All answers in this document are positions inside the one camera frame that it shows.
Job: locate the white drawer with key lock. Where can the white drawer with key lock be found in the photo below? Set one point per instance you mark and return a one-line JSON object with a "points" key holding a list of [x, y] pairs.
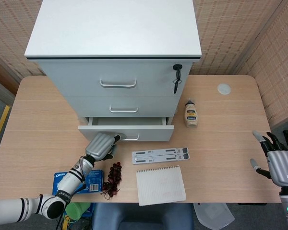
{"points": [[74, 79]]}

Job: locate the translucent plastic cover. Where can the translucent plastic cover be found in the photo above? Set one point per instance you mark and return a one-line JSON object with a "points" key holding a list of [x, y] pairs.
{"points": [[213, 214]]}

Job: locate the beige woven partition screen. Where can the beige woven partition screen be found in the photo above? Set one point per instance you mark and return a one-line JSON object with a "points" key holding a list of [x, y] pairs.
{"points": [[230, 36]]}

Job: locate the blue Oreo cookie box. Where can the blue Oreo cookie box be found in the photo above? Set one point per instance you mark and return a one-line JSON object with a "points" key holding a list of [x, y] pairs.
{"points": [[96, 179]]}

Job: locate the spiral lined notebook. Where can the spiral lined notebook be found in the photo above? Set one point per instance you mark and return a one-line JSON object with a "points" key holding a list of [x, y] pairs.
{"points": [[160, 187]]}

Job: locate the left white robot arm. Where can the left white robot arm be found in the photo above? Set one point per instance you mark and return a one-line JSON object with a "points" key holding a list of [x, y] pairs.
{"points": [[69, 182]]}

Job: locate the cream sauce bottle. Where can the cream sauce bottle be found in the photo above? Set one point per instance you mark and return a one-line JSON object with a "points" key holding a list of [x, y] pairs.
{"points": [[191, 117]]}

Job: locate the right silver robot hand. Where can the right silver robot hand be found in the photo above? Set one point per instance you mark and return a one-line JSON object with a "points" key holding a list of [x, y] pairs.
{"points": [[280, 165]]}

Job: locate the dark red grape bunch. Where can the dark red grape bunch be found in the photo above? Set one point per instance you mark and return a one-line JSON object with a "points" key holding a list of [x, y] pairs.
{"points": [[114, 175]]}

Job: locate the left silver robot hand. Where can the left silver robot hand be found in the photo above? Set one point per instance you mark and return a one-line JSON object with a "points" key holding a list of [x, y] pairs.
{"points": [[99, 146]]}

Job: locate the blue chair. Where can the blue chair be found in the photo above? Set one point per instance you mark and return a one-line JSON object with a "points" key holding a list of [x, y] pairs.
{"points": [[144, 218]]}

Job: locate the folded grey laptop stand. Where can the folded grey laptop stand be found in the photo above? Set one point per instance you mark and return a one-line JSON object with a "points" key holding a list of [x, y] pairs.
{"points": [[158, 155]]}

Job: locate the white three-drawer cabinet body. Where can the white three-drawer cabinet body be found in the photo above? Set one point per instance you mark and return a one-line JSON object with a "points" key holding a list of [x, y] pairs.
{"points": [[110, 28]]}

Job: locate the green plastic cup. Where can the green plastic cup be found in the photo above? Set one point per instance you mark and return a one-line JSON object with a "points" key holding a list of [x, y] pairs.
{"points": [[76, 210]]}

